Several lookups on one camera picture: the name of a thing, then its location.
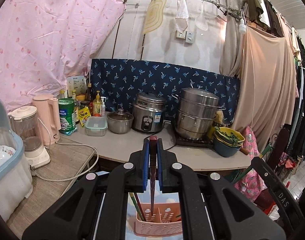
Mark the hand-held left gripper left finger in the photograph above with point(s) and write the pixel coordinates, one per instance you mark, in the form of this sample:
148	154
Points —
146	165

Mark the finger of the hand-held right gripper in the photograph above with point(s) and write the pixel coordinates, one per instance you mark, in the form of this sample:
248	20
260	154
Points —
263	172

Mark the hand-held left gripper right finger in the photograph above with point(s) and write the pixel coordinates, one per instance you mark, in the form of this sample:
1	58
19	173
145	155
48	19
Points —
160	165

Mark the dark red chopstick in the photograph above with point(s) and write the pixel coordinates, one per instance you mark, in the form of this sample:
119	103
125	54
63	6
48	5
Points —
152	180

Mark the green chopstick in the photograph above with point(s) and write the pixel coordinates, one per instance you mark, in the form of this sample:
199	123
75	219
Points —
179	216
137	203

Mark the pink perforated utensil basket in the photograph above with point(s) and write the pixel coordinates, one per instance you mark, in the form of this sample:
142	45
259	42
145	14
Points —
157	227

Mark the pink floral cloth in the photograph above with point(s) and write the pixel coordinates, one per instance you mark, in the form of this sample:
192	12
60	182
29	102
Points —
250	180

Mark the wooden rolling pin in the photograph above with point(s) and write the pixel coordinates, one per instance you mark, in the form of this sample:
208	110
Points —
245	151

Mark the grey countertop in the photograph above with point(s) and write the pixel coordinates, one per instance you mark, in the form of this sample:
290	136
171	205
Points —
122	147

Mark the dark metal chair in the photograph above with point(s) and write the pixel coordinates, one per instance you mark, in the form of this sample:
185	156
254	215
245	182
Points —
282	145

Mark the black induction cooker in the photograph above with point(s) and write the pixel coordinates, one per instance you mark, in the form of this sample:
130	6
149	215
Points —
192	143

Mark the stack of bowls with greens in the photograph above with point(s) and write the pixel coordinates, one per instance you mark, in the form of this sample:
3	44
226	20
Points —
227	145

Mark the small steel pot glass lid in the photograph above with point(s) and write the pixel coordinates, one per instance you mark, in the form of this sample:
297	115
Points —
120	123

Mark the steel rice cooker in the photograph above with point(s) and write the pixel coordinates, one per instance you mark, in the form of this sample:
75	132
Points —
148	112

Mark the blue polka-dot tablecloth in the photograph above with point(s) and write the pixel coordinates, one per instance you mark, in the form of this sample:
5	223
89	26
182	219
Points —
131	220

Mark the steel steamer pot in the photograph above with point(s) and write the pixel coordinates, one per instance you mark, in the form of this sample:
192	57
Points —
197	115

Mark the clear food container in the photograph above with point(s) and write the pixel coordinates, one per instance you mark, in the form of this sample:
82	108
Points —
96	126

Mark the tan loofah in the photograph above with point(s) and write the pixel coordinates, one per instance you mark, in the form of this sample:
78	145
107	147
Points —
219	117

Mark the white pump bottle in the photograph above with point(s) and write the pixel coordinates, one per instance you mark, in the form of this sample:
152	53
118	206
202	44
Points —
103	107

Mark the yellow packet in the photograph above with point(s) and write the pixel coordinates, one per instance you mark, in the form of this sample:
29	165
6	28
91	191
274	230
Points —
84	116

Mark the wooden counter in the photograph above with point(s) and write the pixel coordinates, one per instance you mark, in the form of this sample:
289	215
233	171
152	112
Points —
62	165

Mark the beige curtain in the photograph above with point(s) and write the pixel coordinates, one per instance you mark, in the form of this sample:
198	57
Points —
262	85

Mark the navy patterned cloth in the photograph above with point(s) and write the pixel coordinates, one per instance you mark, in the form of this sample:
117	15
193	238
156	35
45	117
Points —
142	77

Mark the dark sauce bottle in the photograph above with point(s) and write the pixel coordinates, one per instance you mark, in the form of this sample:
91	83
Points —
89	97

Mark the row of hanging clothes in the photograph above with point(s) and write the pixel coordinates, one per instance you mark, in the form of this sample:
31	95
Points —
302	92

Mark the yellow lid jar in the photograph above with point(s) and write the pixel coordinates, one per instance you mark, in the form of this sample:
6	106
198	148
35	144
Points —
81	98

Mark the green tin can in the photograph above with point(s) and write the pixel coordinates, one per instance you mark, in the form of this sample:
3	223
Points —
67	115

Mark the white carton box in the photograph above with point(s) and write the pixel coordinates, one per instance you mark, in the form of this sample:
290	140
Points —
76	85

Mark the pink electric kettle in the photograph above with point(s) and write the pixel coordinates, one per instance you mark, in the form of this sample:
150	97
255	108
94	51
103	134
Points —
46	117

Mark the white blender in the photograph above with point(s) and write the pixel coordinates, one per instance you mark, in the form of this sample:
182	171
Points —
30	135

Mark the white dish rack blue lid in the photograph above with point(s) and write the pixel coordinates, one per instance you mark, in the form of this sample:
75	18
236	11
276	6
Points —
10	185

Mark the white floral dish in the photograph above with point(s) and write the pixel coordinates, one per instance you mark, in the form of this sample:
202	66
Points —
3	151

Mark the white light bulb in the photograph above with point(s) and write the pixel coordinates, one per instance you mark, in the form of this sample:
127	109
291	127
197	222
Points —
242	27

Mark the white slotted ladle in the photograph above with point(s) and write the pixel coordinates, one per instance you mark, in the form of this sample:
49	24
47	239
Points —
201	21

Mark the hanging beige cutting board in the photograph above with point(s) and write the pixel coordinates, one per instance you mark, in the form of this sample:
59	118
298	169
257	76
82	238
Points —
153	15

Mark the hanging white cloth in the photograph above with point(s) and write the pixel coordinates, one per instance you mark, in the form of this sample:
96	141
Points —
181	15

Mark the pink spotted curtain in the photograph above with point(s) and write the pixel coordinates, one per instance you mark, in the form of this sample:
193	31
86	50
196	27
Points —
47	42

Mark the wall switch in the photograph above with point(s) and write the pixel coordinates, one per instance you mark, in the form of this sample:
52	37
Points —
190	37

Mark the wall socket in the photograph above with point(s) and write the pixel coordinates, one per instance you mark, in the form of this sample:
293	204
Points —
180	35

